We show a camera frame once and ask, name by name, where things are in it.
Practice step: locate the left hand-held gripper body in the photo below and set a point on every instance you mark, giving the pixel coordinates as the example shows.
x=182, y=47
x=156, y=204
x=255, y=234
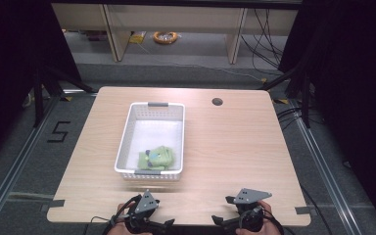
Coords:
x=146, y=202

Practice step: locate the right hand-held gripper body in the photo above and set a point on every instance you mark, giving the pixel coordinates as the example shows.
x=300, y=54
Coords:
x=251, y=196

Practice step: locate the plain green glove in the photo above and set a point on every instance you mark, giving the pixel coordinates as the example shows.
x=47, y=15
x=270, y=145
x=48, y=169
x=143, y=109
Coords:
x=142, y=161

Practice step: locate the green plush toy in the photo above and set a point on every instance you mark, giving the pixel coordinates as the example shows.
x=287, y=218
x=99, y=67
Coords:
x=161, y=156

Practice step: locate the white plastic basket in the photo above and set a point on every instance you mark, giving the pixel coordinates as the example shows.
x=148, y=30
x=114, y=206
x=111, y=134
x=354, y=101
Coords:
x=153, y=130

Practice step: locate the person's right hand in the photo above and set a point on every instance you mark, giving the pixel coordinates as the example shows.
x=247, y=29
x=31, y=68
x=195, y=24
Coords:
x=269, y=228

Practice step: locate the person's left hand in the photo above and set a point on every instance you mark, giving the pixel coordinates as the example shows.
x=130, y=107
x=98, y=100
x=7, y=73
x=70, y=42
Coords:
x=119, y=231

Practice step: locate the grey tape piece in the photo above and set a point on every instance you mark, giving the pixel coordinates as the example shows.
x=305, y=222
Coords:
x=303, y=210
x=56, y=203

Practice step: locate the yellow black floor tape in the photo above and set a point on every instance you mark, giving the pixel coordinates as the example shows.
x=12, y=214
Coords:
x=281, y=101
x=66, y=98

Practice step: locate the dark round table grommet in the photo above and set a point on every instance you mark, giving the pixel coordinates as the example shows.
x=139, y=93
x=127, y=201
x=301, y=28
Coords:
x=217, y=101

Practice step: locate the black metal stand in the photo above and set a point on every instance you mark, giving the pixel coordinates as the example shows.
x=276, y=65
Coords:
x=38, y=98
x=305, y=98

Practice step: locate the black tape floor mark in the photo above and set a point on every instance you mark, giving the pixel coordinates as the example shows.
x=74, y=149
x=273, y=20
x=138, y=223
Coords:
x=59, y=131

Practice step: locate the black curtain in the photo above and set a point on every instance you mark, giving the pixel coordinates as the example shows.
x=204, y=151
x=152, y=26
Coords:
x=9, y=65
x=355, y=81

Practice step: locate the yellow packet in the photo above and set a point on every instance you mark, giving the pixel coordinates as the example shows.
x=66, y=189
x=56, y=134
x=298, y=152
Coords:
x=137, y=37

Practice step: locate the beige wooden shelf unit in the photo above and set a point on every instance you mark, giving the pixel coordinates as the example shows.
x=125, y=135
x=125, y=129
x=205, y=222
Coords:
x=176, y=19

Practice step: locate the aluminium floor rail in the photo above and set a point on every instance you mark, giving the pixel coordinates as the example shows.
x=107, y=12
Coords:
x=16, y=163
x=326, y=169

